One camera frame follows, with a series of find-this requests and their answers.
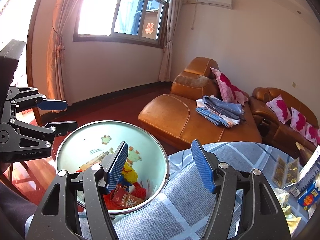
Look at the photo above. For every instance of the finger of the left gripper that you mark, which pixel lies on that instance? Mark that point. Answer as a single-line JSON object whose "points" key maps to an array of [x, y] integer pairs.
{"points": [[63, 127], [52, 105]]}

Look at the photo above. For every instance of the brown leather three-seat sofa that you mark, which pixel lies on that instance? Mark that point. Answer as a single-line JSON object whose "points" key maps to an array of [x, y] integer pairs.
{"points": [[274, 132]]}

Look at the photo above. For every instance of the yellow white crumpled wrapper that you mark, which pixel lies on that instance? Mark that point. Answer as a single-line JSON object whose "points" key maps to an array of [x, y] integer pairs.
{"points": [[283, 198]]}

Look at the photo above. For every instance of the red plastic bag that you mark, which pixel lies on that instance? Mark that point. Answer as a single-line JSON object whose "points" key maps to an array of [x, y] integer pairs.
{"points": [[136, 191]]}

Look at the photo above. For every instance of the blue plaid tablecloth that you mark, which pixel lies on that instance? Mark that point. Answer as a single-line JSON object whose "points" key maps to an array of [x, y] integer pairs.
{"points": [[215, 191]]}

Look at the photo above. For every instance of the beige curtain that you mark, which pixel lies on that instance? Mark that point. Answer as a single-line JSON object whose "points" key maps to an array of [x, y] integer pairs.
{"points": [[172, 19]]}

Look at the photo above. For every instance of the pink floral pillow on chaise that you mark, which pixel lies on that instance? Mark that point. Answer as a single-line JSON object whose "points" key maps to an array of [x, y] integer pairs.
{"points": [[229, 92]]}

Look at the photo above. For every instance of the folded blue plaid cloths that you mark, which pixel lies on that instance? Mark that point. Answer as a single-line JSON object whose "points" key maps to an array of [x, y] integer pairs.
{"points": [[220, 113]]}

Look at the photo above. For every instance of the gold packet flat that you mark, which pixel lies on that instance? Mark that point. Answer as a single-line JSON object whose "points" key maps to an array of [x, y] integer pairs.
{"points": [[279, 172]]}

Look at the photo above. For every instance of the light blue trash bin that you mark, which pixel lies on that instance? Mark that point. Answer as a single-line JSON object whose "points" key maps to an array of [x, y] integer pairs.
{"points": [[135, 165]]}

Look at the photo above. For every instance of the window with white frame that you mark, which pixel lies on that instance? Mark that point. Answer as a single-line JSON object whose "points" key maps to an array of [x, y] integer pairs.
{"points": [[140, 22]]}

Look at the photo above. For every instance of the pink pillow right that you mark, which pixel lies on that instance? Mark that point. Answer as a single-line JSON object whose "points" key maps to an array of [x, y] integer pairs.
{"points": [[312, 134]]}

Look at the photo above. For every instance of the pink pillow middle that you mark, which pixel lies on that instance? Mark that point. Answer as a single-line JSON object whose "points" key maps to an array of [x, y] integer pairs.
{"points": [[298, 122]]}

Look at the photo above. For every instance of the pink pillow left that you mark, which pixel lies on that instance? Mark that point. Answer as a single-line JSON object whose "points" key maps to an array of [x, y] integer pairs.
{"points": [[279, 107]]}

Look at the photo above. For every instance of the orange red foil wrapper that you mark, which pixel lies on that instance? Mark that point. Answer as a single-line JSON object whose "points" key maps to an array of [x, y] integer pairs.
{"points": [[122, 199]]}

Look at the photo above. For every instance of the brown leather chaise sofa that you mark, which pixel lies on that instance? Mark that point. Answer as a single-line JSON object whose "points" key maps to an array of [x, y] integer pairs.
{"points": [[173, 118]]}

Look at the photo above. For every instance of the upright blue LOOK carton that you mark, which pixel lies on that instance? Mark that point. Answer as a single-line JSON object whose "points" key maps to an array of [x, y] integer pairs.
{"points": [[309, 196]]}

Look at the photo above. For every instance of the tall dark blue carton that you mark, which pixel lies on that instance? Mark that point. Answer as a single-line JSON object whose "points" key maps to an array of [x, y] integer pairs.
{"points": [[307, 174]]}

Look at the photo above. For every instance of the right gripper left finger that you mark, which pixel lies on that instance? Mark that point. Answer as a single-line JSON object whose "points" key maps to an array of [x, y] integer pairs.
{"points": [[57, 215]]}

